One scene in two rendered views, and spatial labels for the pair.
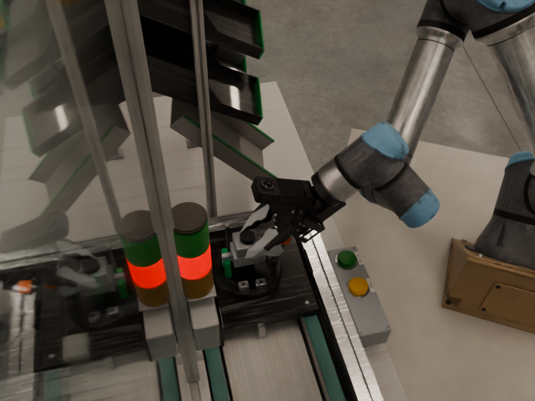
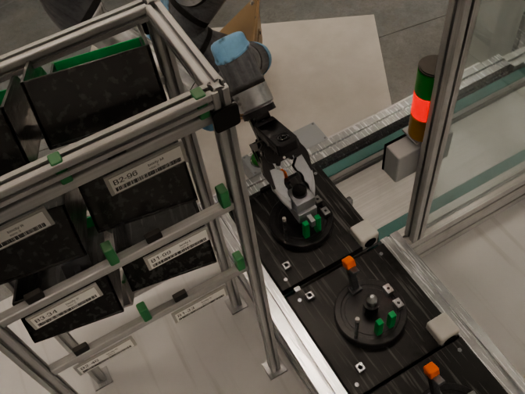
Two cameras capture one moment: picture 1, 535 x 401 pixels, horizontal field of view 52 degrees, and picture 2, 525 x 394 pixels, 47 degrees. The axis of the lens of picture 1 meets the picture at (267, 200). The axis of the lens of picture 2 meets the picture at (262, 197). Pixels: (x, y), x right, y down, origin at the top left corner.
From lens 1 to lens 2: 109 cm
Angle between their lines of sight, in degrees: 55
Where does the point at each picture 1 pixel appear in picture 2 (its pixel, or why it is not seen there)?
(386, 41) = not seen: outside the picture
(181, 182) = (173, 366)
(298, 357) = (355, 182)
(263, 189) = (291, 137)
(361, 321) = (315, 139)
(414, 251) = (209, 142)
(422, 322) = not seen: hidden behind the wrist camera
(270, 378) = (380, 195)
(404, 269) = not seen: hidden behind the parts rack
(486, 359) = (294, 91)
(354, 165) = (255, 69)
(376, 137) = (237, 44)
